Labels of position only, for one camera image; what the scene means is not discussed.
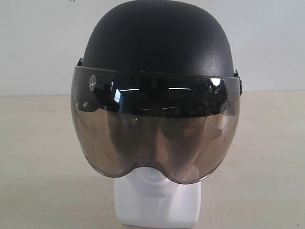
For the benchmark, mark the black helmet with tinted visor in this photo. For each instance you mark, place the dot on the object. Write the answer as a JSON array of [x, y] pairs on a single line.
[[156, 88]]

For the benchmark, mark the white mannequin head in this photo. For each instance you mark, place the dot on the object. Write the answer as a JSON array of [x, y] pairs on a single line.
[[162, 186]]

